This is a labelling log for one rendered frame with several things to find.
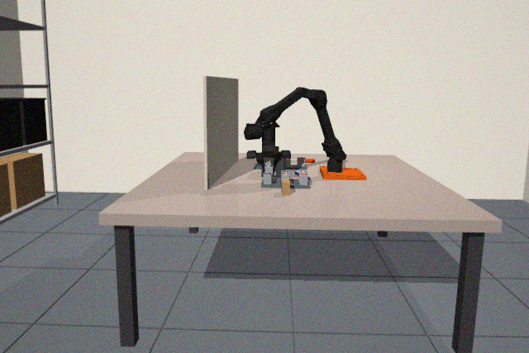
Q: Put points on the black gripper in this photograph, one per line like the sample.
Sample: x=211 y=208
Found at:
x=251 y=154

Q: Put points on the grey tile with red and black stripes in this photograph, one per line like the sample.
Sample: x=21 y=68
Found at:
x=303 y=178

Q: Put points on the white panel with black, red and blue stripes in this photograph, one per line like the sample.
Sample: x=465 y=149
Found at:
x=267 y=178

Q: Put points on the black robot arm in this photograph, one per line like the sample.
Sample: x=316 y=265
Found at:
x=317 y=98

